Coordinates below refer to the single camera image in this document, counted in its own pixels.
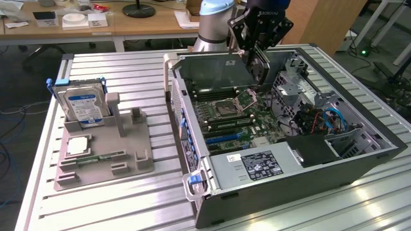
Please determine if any metal disk bay cage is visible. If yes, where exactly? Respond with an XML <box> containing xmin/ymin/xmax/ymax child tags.
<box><xmin>271</xmin><ymin>57</ymin><xmax>321</xmax><ymax>121</ymax></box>

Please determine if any white box with round insert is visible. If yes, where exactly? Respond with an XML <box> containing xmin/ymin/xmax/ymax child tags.
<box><xmin>61</xmin><ymin>13</ymin><xmax>89</xmax><ymax>31</ymax></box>

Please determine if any blue expansion slot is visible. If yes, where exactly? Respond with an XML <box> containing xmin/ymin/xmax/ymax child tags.
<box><xmin>205</xmin><ymin>131</ymin><xmax>243</xmax><ymax>145</ymax></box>

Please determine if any white paper stack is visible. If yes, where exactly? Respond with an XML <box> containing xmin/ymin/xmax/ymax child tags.
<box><xmin>175</xmin><ymin>11</ymin><xmax>200</xmax><ymax>29</ymax></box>

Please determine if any metal socket cover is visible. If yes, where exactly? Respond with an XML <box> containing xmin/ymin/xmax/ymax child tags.
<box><xmin>236</xmin><ymin>88</ymin><xmax>259</xmax><ymax>111</ymax></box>

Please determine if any white box with black top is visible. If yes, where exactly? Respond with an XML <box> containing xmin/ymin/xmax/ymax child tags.
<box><xmin>32</xmin><ymin>11</ymin><xmax>60</xmax><ymax>27</ymax></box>

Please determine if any black floor stand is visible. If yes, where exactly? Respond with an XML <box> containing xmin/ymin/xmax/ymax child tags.
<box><xmin>372</xmin><ymin>61</ymin><xmax>411</xmax><ymax>108</ymax></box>

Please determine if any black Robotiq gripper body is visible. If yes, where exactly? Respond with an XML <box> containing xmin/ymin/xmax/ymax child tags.
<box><xmin>245</xmin><ymin>0</ymin><xmax>291</xmax><ymax>39</ymax></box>

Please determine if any silver CPU chip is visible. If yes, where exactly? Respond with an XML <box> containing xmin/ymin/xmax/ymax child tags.
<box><xmin>67</xmin><ymin>138</ymin><xmax>92</xmax><ymax>154</ymax></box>

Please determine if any wooden cabinet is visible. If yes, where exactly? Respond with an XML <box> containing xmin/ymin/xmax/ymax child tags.
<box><xmin>281</xmin><ymin>0</ymin><xmax>368</xmax><ymax>56</ymax></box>

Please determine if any hard disk in blue caddy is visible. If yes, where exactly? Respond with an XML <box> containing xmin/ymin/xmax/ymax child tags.
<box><xmin>47</xmin><ymin>76</ymin><xmax>113</xmax><ymax>128</ymax></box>

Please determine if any grey power supply unit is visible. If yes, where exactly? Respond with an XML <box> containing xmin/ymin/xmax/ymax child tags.
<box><xmin>208</xmin><ymin>141</ymin><xmax>304</xmax><ymax>191</ymax></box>

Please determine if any CPU socket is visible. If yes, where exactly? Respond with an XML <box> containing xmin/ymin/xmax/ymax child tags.
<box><xmin>213</xmin><ymin>98</ymin><xmax>240</xmax><ymax>116</ymax></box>

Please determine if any RAM stick with black chips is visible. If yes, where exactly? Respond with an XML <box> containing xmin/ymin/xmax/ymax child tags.
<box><xmin>208</xmin><ymin>117</ymin><xmax>253</xmax><ymax>130</ymax></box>

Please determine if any open black PC case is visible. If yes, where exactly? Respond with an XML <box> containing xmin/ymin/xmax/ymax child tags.
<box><xmin>163</xmin><ymin>47</ymin><xmax>408</xmax><ymax>229</ymax></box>

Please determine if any plain white labelled box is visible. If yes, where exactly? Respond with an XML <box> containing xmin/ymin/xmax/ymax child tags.
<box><xmin>87</xmin><ymin>13</ymin><xmax>112</xmax><ymax>28</ymax></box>

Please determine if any black round lamp base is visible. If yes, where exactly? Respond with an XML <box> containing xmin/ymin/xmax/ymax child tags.
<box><xmin>121</xmin><ymin>0</ymin><xmax>156</xmax><ymax>18</ymax></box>

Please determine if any wooden desk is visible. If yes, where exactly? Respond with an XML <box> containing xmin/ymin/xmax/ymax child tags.
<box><xmin>0</xmin><ymin>0</ymin><xmax>289</xmax><ymax>52</ymax></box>

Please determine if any graphics card with metal bracket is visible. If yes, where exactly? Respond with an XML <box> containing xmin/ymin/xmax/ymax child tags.
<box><xmin>237</xmin><ymin>44</ymin><xmax>273</xmax><ymax>93</ymax></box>

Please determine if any green RAM stick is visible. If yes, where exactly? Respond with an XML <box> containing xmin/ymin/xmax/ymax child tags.
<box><xmin>76</xmin><ymin>153</ymin><xmax>124</xmax><ymax>166</ymax></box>

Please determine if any grey plastic parts rack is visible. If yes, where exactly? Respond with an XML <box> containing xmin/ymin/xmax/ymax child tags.
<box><xmin>52</xmin><ymin>92</ymin><xmax>155</xmax><ymax>192</ymax></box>

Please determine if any blue wire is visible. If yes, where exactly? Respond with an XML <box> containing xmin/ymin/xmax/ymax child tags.
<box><xmin>324</xmin><ymin>109</ymin><xmax>348</xmax><ymax>132</ymax></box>

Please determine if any green motherboard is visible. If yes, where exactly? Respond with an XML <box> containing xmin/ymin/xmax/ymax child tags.
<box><xmin>192</xmin><ymin>88</ymin><xmax>289</xmax><ymax>156</ymax></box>

